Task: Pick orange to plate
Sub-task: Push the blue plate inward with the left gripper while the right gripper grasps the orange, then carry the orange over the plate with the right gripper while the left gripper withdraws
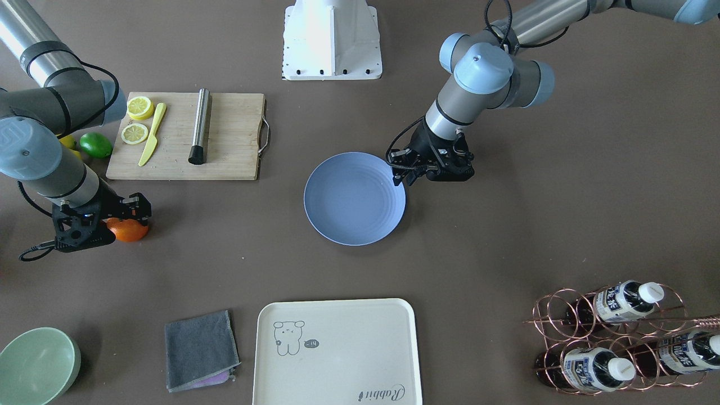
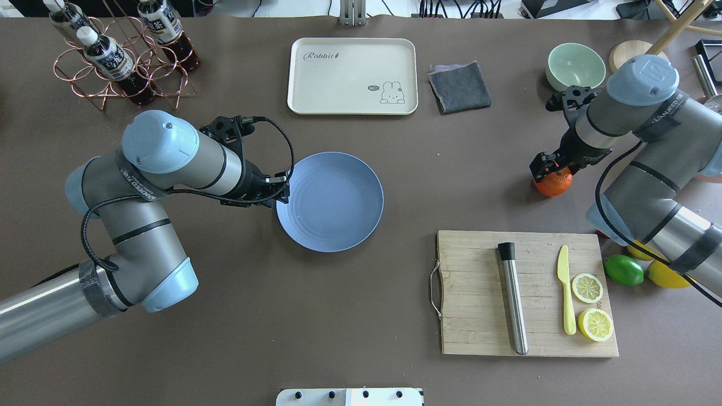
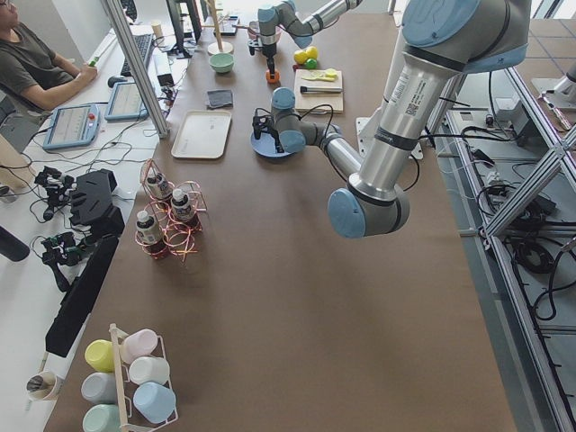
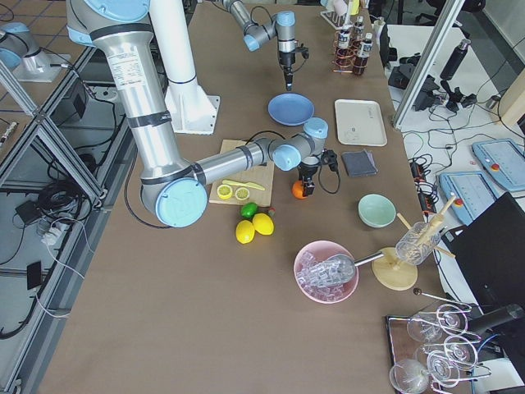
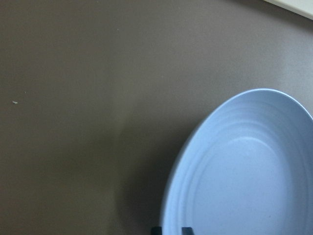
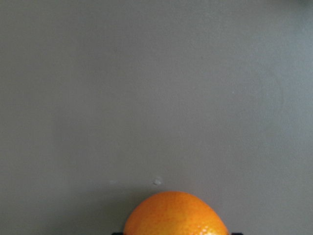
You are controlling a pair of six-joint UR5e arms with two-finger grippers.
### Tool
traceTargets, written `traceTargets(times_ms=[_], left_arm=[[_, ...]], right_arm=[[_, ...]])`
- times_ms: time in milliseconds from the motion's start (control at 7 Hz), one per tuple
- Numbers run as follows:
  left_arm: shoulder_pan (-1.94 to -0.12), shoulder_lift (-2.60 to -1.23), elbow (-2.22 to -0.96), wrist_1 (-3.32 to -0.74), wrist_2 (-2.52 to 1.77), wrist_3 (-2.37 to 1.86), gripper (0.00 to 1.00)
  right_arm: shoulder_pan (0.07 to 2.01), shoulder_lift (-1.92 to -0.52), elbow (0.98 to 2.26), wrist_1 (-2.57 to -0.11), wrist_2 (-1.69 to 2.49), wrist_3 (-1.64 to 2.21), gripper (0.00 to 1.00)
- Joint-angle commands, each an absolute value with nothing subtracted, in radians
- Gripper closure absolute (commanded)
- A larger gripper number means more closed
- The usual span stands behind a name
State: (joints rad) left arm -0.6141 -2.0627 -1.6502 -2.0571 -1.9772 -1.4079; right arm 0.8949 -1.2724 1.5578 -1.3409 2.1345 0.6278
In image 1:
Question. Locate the grey folded cloth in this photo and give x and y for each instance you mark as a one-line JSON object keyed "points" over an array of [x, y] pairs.
{"points": [[200, 351]]}

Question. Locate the copper wire bottle rack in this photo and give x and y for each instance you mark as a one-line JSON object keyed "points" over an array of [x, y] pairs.
{"points": [[669, 317]]}

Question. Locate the green lime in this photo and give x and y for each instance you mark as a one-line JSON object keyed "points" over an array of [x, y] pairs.
{"points": [[96, 145]]}

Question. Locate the steel cylinder muddler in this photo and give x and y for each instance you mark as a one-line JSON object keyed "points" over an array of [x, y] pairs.
{"points": [[197, 154]]}

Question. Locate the lemon half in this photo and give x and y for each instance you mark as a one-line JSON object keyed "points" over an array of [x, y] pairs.
{"points": [[140, 108]]}

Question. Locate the dark drink bottle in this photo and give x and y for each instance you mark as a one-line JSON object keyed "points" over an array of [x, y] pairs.
{"points": [[584, 370], [681, 354], [626, 301]]}

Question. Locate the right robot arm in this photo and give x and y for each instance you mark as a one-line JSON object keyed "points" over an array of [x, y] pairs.
{"points": [[68, 99]]}

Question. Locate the yellow lemon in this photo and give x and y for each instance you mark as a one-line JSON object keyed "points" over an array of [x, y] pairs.
{"points": [[70, 143]]}

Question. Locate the yellow plastic knife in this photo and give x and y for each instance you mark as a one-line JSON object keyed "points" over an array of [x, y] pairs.
{"points": [[152, 140]]}

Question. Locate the mint green bowl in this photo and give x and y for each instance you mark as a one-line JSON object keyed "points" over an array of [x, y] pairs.
{"points": [[38, 366]]}

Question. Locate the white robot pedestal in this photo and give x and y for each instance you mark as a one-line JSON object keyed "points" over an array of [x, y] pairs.
{"points": [[331, 40]]}

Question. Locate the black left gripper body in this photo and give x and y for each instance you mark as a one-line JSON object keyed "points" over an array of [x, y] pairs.
{"points": [[423, 142]]}

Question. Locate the wooden cutting board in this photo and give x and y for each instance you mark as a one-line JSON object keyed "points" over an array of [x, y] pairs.
{"points": [[231, 148]]}

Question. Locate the blue plate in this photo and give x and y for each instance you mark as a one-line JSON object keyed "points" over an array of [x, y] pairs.
{"points": [[351, 199]]}

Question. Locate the cream serving tray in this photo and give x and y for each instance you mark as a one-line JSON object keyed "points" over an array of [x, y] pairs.
{"points": [[361, 351]]}

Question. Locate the orange mandarin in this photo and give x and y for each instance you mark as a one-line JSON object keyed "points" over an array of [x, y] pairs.
{"points": [[127, 230]]}

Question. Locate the lemon slice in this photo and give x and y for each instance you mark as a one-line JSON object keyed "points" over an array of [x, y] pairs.
{"points": [[134, 133]]}

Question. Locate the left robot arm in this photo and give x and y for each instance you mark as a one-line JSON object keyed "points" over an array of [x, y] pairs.
{"points": [[486, 74]]}

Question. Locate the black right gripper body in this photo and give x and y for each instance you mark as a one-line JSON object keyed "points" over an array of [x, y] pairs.
{"points": [[104, 205]]}

